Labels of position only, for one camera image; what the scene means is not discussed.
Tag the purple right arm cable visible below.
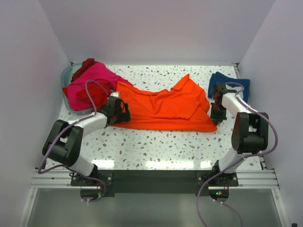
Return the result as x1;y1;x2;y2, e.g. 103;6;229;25
196;81;279;227

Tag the dark red t-shirt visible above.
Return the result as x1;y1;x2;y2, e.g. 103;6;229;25
71;58;98;82

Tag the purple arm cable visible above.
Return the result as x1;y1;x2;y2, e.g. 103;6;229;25
37;79;112;204
196;81;279;227

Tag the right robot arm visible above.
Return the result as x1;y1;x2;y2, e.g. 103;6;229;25
207;83;268;186

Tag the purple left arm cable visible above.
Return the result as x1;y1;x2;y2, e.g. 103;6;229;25
37;79;112;204

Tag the aluminium rail frame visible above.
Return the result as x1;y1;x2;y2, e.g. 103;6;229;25
30;170;280;189

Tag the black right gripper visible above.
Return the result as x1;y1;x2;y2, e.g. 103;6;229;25
210;103;227;126

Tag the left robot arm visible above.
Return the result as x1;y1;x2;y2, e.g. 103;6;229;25
42;92;131;185

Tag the light blue plastic basket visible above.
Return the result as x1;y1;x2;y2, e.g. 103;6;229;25
61;63;92;115

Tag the orange t-shirt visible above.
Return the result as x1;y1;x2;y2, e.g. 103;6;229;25
116;74;217;132

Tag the folded blue printed t-shirt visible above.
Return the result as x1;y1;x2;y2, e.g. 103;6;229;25
207;72;250;103

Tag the pink t-shirt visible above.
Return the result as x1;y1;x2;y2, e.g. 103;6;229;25
70;63;130;105

